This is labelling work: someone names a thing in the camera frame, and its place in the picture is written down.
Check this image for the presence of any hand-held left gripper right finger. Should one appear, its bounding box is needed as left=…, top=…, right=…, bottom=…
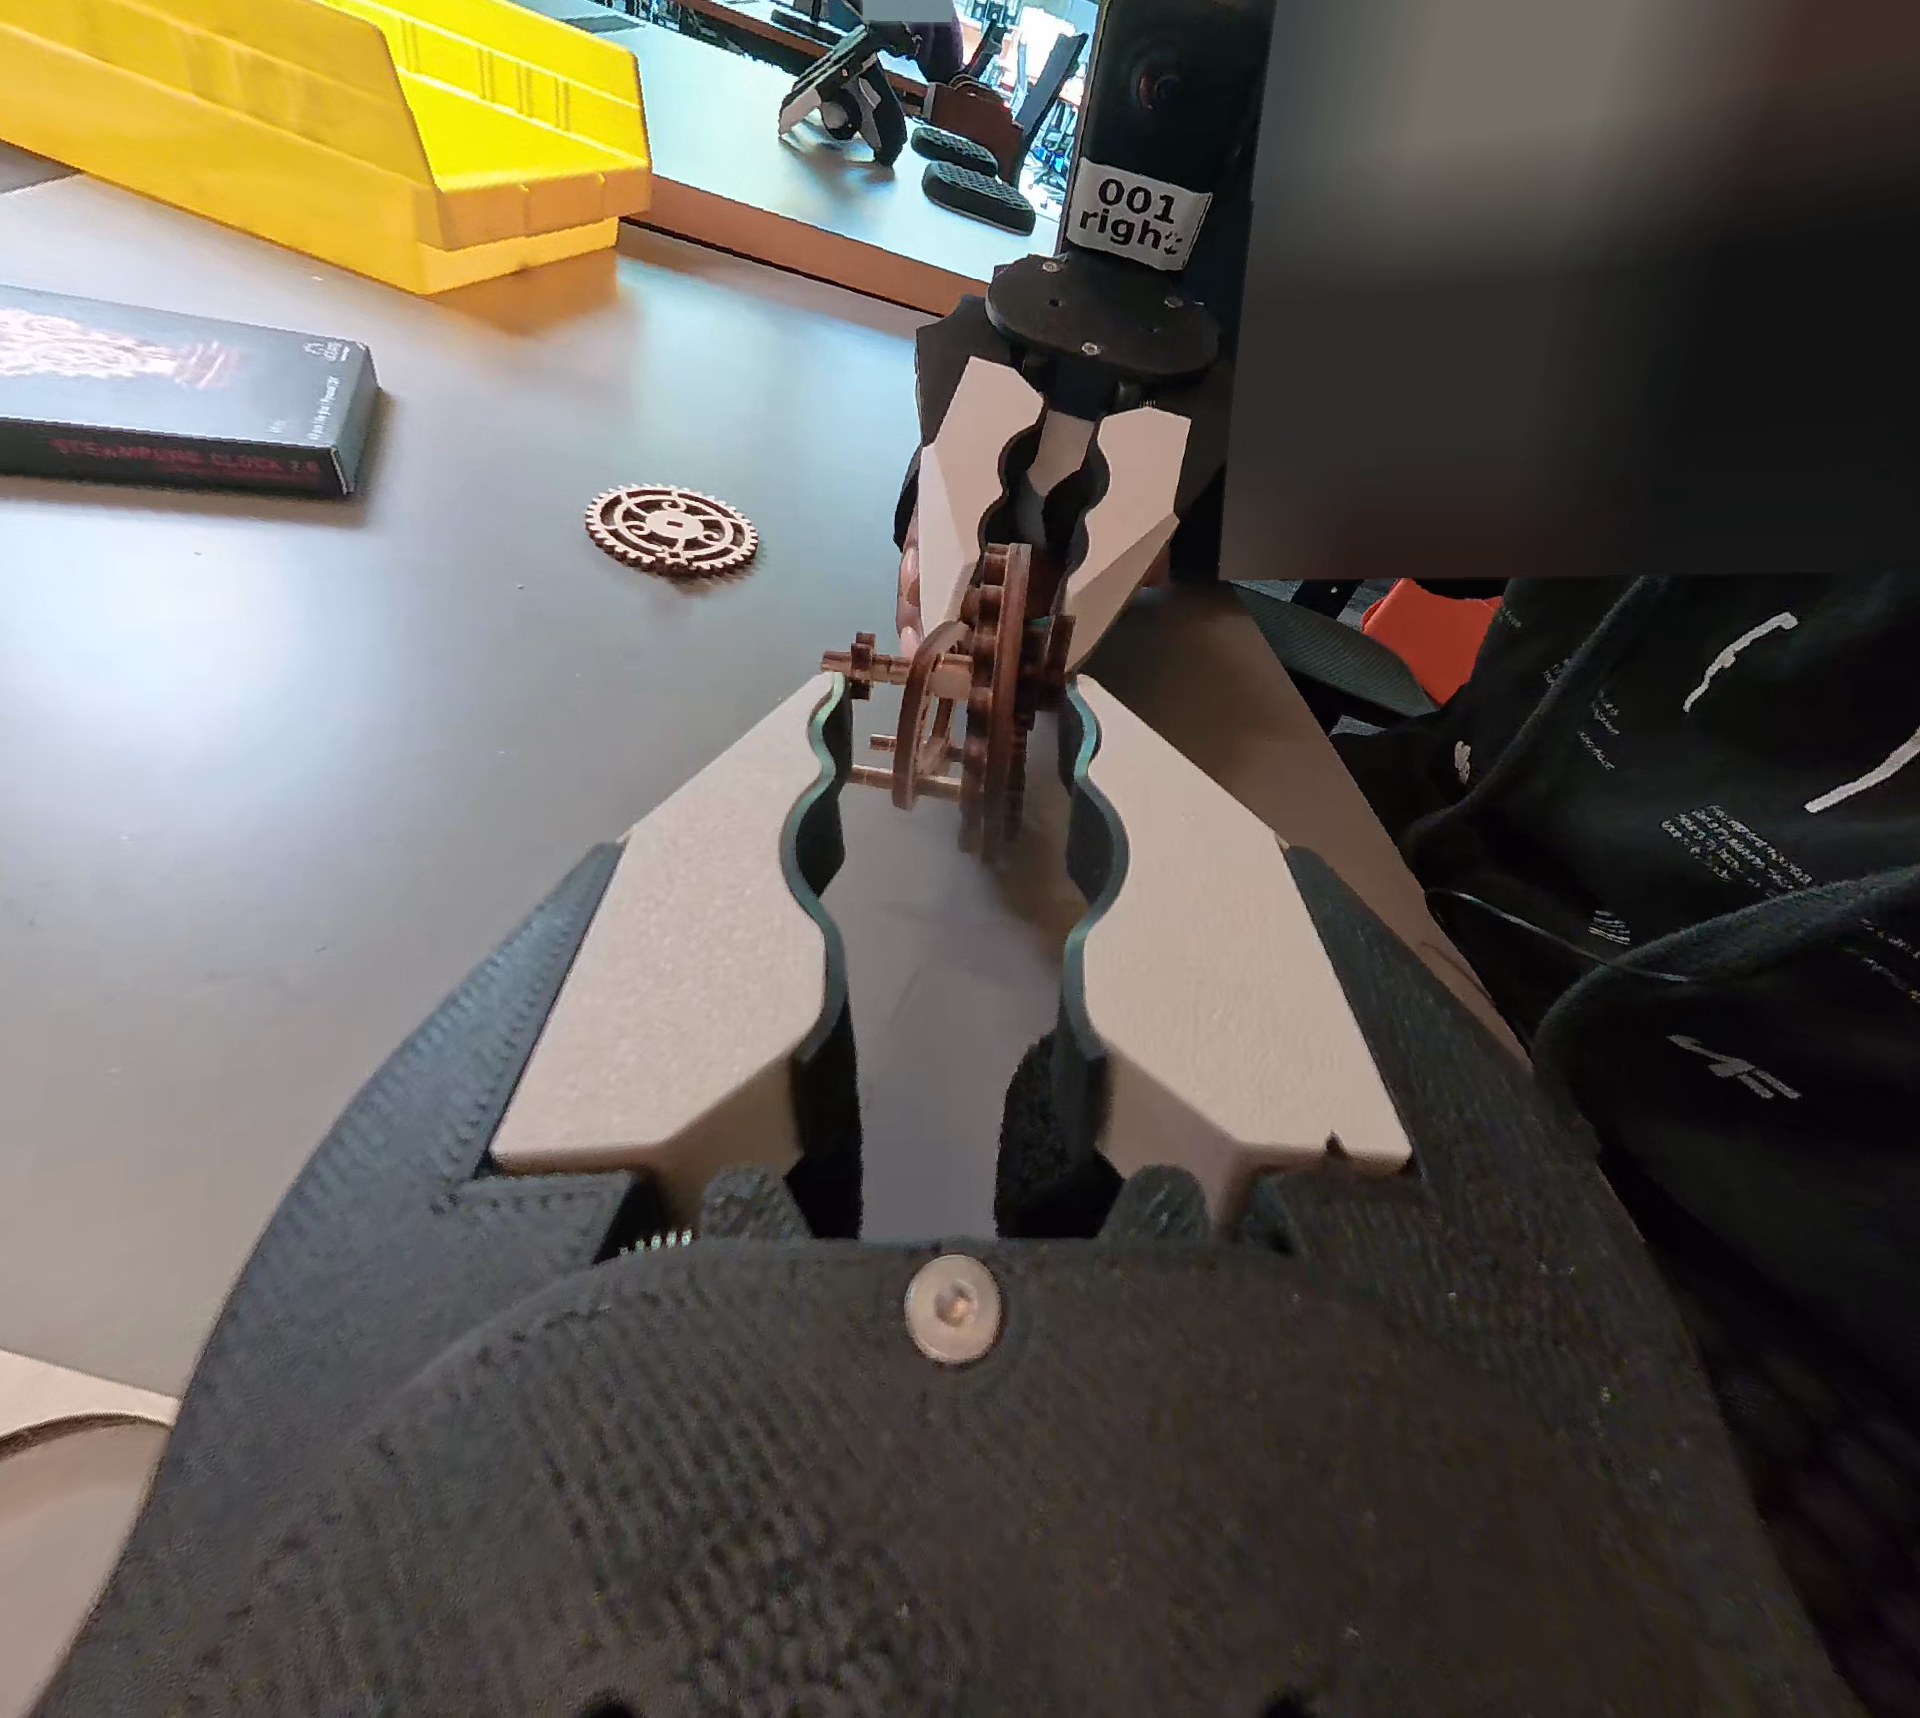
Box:
left=1056, top=681, right=1420, bottom=1235

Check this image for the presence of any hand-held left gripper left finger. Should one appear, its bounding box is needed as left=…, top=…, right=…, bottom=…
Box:
left=486, top=676, right=842, bottom=1184

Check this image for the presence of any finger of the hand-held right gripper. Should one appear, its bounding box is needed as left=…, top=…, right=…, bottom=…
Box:
left=913, top=354, right=1052, bottom=652
left=1049, top=405, right=1197, bottom=673

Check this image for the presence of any wooden gear clock assembly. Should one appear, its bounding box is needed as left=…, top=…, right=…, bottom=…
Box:
left=825, top=544, right=1079, bottom=867

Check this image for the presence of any wooden gear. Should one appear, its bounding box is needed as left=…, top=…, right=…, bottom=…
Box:
left=587, top=478, right=760, bottom=582

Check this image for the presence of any grey wood-edged background desk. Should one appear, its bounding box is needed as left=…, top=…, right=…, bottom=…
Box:
left=622, top=0, right=1079, bottom=318

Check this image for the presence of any orange object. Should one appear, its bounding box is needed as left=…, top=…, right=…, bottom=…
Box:
left=1363, top=577, right=1504, bottom=708

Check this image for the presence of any black white stand device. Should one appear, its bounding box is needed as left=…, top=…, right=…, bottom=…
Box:
left=777, top=24, right=911, bottom=167

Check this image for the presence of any yellow plastic bin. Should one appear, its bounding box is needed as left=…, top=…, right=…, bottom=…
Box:
left=0, top=0, right=659, bottom=297

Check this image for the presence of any large punched wooden part sheet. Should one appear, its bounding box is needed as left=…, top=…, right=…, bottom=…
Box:
left=0, top=1346, right=185, bottom=1465

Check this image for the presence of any black puzzle box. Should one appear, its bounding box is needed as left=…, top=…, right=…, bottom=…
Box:
left=0, top=283, right=383, bottom=499

